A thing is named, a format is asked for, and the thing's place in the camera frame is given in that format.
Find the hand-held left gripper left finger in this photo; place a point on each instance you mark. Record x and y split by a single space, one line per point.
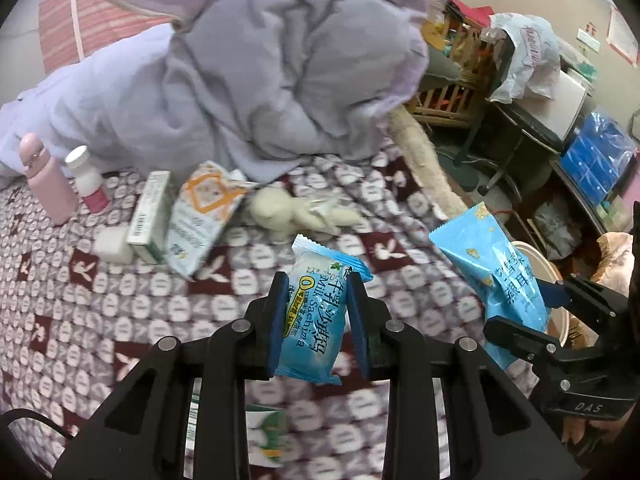
277 330

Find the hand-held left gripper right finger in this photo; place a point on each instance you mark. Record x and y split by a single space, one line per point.
357 330

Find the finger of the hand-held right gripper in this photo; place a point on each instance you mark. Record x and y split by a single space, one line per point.
520 340
552 294

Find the light blue white cake packet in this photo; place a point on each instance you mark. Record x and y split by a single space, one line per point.
312 325

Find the beige round bin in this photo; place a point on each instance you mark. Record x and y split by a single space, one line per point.
540 255

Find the blue snack packet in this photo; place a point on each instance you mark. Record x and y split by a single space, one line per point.
495 270

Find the cream fuzzy sock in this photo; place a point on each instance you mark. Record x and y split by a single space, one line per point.
340 217

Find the cream plush bunny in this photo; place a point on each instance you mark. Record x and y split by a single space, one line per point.
275 210

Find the white orange patterned packet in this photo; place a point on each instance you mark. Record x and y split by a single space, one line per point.
200 210

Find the person's right hand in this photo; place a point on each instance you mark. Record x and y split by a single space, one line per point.
577 430

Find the grey bag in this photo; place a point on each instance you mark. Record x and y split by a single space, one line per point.
555 230

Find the green white packet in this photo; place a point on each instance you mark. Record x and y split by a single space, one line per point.
267 435

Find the dark wooden shelf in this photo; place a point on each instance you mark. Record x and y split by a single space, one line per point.
570 185

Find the blue tissue pack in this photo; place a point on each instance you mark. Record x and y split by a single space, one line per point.
595 160

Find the dark green fan stand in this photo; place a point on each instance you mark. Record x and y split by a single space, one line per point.
460 175

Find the white green medicine box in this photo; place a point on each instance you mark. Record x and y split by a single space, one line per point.
147 220

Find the beige shaggy blanket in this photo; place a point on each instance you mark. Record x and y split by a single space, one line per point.
425 160

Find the small white box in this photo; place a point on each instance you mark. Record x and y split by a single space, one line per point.
112 245

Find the white panel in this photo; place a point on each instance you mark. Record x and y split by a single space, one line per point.
565 105

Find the wooden crib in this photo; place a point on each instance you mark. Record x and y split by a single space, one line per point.
450 100

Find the white plastic bag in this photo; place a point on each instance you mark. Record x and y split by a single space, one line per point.
530 55

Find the white pink pill bottle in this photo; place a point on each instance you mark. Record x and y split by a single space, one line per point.
90 180

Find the lavender fleece blanket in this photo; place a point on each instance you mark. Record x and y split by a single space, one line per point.
275 85

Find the olive green pillow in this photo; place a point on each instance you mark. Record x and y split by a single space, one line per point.
440 65

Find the pink striped cloth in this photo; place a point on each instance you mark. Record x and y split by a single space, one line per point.
75 10

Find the small wall paper notice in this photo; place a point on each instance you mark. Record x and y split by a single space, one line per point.
589 39

